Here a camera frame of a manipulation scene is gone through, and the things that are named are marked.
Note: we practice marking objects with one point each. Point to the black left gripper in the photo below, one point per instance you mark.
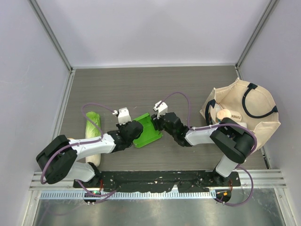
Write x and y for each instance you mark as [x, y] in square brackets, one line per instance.
[120, 126]

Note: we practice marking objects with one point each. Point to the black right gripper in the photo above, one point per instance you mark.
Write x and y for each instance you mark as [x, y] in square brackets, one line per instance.
[156, 122]

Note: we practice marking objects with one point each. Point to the green paper box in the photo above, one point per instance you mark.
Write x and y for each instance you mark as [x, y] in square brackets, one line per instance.
[149, 134]

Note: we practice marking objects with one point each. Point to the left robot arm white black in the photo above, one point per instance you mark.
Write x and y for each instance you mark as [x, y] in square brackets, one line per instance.
[58, 160]

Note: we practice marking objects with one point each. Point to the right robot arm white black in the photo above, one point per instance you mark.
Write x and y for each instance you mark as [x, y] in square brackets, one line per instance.
[235, 141]

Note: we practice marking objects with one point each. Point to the napa cabbage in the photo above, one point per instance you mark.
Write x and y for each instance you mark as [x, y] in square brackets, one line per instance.
[91, 132]

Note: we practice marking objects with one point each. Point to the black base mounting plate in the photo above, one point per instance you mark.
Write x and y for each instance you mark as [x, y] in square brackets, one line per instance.
[187, 181]

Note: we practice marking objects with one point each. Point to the beige cap bottle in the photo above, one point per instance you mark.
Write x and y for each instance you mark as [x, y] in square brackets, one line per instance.
[225, 113]

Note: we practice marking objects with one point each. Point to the beige canvas tote bag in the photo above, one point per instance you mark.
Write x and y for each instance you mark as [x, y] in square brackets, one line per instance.
[248, 103]

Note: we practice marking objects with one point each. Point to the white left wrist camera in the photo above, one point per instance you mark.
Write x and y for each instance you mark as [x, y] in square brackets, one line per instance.
[122, 115]

